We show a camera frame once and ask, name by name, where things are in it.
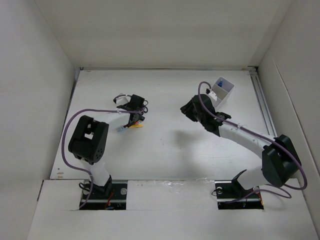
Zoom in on orange cap black highlighter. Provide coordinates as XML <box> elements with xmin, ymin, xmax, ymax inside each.
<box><xmin>134</xmin><ymin>115</ymin><xmax>145</xmax><ymax>125</ymax></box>

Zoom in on black handled scissors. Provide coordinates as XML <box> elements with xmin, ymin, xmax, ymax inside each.
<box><xmin>140</xmin><ymin>99</ymin><xmax>149</xmax><ymax>115</ymax></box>

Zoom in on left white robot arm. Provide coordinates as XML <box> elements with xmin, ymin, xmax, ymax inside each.
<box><xmin>61</xmin><ymin>105</ymin><xmax>145</xmax><ymax>199</ymax></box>

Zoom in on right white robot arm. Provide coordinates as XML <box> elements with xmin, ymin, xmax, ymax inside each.
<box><xmin>180</xmin><ymin>94</ymin><xmax>301</xmax><ymax>197</ymax></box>

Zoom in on yellow utility knife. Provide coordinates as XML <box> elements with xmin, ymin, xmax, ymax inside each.
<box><xmin>128</xmin><ymin>124</ymin><xmax>144</xmax><ymax>129</ymax></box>

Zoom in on white divided container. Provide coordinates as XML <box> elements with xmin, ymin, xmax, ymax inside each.
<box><xmin>211</xmin><ymin>76</ymin><xmax>235</xmax><ymax>110</ymax></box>

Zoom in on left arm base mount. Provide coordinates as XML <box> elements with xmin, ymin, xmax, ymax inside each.
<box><xmin>79</xmin><ymin>177</ymin><xmax>128</xmax><ymax>211</ymax></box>

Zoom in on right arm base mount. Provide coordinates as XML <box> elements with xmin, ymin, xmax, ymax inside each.
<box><xmin>211</xmin><ymin>170</ymin><xmax>264</xmax><ymax>210</ymax></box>

